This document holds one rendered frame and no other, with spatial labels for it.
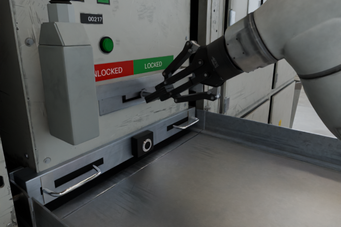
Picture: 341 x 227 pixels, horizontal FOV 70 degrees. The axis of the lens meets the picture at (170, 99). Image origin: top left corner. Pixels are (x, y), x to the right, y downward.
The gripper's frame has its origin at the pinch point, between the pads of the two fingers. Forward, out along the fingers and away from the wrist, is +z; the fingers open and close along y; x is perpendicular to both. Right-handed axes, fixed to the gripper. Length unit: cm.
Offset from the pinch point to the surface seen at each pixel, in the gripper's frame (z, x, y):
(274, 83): 8, 109, 12
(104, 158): 11.9, -11.6, 8.3
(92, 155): 10.9, -14.7, 6.6
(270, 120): 20, 109, 33
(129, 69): 3.7, -2.1, -8.1
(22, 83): 3.9, -25.2, -8.6
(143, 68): 3.7, 2.7, -7.9
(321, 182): -19.3, 15.7, 32.3
